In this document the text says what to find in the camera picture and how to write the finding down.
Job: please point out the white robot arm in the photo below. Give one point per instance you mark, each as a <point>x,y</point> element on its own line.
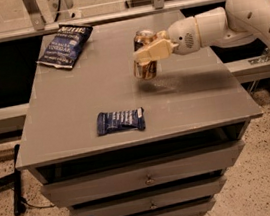
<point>237,23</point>

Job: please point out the orange soda can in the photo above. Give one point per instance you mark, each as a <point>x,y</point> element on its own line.
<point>144,68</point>

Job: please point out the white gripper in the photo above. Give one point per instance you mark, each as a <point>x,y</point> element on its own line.
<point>183,35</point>

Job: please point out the black stand leg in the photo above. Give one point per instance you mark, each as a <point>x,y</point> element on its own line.
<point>19,205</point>

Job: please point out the blue chip bag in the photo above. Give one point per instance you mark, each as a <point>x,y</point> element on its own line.
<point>66,47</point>

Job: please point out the blue rxbar blueberry wrapper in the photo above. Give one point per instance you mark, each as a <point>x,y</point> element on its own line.
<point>116,121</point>

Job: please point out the grey top drawer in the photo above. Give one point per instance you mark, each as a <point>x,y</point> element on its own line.
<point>143,175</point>

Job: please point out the grey middle drawer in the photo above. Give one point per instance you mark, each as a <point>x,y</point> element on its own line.
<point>156,199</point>

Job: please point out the grey drawer cabinet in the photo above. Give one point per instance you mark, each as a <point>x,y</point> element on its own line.
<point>105,143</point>

